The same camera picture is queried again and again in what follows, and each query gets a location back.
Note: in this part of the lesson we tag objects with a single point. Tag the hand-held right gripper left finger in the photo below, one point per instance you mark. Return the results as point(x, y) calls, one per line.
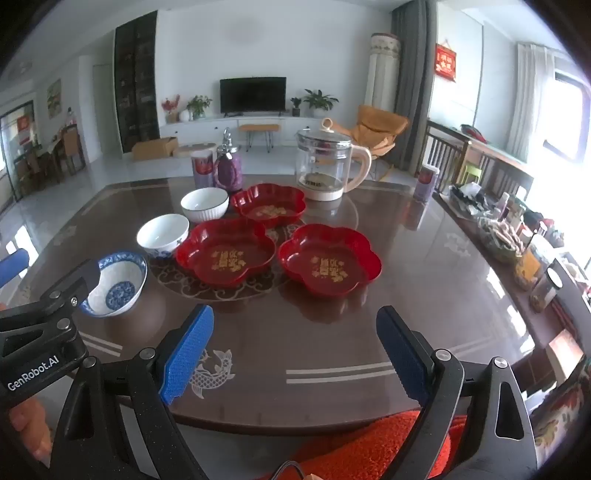
point(187, 355)

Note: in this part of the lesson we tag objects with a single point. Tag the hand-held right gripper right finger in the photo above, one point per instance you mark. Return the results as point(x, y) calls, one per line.
point(401, 355)

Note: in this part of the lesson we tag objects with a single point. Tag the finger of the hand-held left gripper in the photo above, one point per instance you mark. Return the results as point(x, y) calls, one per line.
point(14, 267)
point(69, 290)

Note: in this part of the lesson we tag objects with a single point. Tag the blue patterned bowl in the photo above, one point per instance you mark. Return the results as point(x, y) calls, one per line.
point(120, 290)

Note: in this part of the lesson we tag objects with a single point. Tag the red flower-shaped plate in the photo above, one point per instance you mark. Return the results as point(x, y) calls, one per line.
point(270, 210)
point(328, 263)
point(226, 258)

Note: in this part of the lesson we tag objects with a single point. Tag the white bowl with blue flowers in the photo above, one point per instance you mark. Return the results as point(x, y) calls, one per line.
point(161, 233)

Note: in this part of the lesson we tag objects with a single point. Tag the white ribbed bowl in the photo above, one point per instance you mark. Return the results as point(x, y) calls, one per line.
point(204, 207)

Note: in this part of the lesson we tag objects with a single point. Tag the person's left hand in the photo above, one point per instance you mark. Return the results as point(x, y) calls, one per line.
point(27, 427)

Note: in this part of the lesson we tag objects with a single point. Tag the orange fuzzy clothing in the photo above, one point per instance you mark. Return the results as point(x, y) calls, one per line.
point(369, 443)

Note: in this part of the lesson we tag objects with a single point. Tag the wooden dining table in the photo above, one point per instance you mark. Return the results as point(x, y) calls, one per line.
point(39, 159)

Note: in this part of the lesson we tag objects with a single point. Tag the wooden dining chair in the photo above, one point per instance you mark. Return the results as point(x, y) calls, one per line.
point(73, 145)

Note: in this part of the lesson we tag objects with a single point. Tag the red door sticker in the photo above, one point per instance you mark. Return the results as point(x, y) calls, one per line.
point(25, 124)

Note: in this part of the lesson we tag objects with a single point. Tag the basket of snacks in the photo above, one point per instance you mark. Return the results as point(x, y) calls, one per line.
point(501, 240)

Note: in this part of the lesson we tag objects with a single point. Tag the jar with orange contents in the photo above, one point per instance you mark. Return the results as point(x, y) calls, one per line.
point(531, 270)

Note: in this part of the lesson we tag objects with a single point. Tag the jar with black lid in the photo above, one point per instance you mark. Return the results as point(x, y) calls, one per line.
point(545, 288)

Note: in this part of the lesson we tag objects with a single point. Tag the cardboard box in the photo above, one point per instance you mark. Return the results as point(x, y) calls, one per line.
point(152, 150)

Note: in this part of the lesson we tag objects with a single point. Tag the brown flat box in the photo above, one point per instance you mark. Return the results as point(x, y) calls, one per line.
point(565, 350)

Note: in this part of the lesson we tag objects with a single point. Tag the black tray of small things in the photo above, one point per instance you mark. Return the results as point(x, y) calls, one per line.
point(468, 201)

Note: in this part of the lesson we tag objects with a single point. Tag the floral seat cushion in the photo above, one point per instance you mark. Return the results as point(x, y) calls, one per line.
point(565, 410)

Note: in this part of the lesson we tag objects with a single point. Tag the silver and red tin can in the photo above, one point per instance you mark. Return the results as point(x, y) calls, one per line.
point(203, 168)

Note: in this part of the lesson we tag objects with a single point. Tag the flask with purple knitted cover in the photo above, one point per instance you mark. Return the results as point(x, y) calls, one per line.
point(227, 170)

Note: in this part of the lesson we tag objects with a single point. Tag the beige round stool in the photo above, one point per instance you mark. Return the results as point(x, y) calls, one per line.
point(194, 148)

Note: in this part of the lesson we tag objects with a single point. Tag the green plastic stool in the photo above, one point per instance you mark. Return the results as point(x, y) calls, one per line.
point(473, 169)

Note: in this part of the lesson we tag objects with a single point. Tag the wooden slatted bench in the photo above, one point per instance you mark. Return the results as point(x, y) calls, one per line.
point(443, 152)

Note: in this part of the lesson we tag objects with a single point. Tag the glass electric kettle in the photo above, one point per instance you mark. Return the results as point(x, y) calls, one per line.
point(323, 161)

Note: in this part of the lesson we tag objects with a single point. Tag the white television cabinet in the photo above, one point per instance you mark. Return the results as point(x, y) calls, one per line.
point(203, 129)

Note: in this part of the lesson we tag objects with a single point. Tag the red flowers in vase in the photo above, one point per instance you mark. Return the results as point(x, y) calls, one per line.
point(170, 106)

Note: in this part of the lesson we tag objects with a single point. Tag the dark display cabinet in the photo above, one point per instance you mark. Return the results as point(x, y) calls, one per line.
point(136, 78)

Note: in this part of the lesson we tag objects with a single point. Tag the green potted plant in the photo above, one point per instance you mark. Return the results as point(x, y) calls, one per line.
point(199, 106)

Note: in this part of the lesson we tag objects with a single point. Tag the orange lounge chair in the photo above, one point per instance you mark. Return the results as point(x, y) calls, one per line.
point(378, 127)

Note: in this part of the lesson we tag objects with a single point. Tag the wooden bench with metal legs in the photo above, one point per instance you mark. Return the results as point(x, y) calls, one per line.
point(258, 127)

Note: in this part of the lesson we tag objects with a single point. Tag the large leafy potted plant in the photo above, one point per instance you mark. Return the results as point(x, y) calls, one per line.
point(319, 101)

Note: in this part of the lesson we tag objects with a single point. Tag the black television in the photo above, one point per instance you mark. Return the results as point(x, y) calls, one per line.
point(253, 94)

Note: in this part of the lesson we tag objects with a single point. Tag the small dark potted plant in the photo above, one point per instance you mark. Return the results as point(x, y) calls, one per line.
point(296, 105)

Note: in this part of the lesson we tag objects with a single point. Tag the grey curtain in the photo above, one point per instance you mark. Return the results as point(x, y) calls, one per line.
point(413, 69)

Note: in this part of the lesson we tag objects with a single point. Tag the covered standing air conditioner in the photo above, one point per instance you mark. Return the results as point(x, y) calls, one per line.
point(381, 69)

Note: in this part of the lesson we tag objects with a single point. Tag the white curtain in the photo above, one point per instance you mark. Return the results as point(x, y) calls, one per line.
point(533, 92)

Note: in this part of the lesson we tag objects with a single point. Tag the framed wall picture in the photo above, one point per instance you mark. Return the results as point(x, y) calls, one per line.
point(54, 96)

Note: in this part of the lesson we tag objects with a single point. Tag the red wall calendar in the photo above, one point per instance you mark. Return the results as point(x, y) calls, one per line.
point(446, 62)

